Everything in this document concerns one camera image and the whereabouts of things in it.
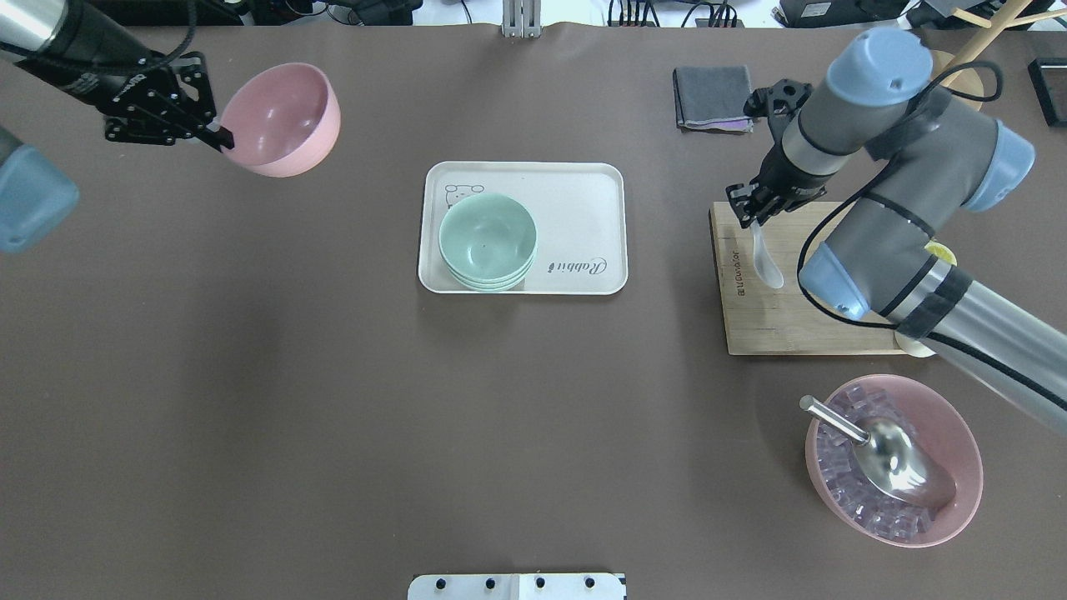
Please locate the stacked green bowls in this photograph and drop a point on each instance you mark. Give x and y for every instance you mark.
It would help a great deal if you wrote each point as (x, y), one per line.
(488, 241)

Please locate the cream rabbit tray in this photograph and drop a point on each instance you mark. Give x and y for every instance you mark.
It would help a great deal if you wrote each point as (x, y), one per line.
(579, 210)

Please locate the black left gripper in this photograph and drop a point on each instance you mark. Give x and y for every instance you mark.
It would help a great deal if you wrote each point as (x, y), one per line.
(93, 73)

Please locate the small pink bowl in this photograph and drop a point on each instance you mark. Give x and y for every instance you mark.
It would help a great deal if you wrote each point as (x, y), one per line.
(284, 121)

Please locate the lemon slices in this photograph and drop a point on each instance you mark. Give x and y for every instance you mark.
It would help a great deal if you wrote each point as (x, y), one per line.
(941, 252)

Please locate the large pink ice bowl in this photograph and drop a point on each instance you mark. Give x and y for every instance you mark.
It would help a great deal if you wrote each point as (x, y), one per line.
(933, 423)

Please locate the metal ice scoop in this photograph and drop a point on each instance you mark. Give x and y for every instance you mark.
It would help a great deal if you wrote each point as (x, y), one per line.
(889, 458)

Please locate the aluminium frame post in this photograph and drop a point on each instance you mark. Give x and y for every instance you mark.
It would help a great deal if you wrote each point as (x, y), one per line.
(522, 18)

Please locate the wooden cutting board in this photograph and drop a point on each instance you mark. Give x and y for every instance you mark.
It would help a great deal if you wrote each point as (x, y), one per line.
(760, 321)

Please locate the grey folded cloth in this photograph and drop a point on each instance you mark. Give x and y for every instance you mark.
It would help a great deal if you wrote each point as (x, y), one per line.
(712, 98)

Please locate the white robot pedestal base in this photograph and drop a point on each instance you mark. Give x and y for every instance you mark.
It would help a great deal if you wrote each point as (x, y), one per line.
(540, 585)

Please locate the white garlic bulb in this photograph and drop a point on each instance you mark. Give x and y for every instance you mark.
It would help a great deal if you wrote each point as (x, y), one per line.
(912, 347)

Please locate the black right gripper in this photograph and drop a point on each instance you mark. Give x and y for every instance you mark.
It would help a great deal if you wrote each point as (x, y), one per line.
(788, 181)

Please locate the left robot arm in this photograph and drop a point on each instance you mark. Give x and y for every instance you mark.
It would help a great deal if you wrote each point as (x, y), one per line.
(80, 51)

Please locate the white ceramic spoon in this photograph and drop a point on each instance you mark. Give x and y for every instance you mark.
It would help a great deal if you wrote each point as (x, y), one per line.
(766, 268)

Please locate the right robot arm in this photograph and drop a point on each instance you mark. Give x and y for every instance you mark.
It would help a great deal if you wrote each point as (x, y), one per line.
(940, 156)

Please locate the wooden mug tree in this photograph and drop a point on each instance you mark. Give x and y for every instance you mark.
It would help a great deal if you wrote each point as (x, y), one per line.
(988, 29)

